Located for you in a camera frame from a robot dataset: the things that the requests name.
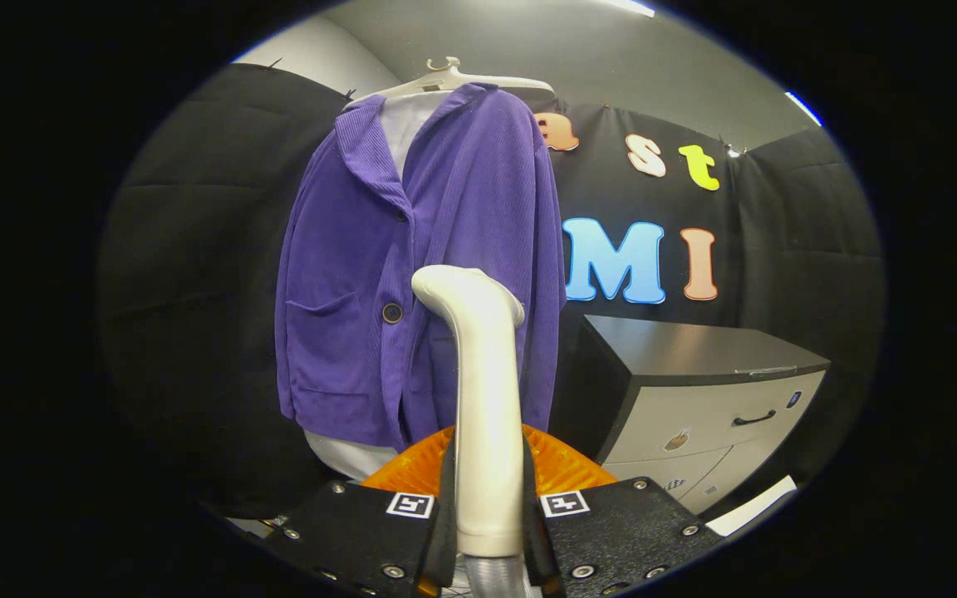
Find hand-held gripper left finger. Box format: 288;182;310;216
263;425;459;598

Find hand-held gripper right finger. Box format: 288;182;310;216
520;422;729;598

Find white garment steamer head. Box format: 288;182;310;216
410;264;527;559

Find purple jacket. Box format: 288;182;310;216
273;81;568;453

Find white clothes hanger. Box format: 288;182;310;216
344;56;556;105

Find white paper sheet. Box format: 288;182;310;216
704;475;799;537

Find grey cabinet with dark top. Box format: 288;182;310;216
576;314;831;516

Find plain black curtain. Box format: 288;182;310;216
96;62;351;520
732;125;886;491

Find black backdrop cloth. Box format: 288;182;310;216
532;98;749;462

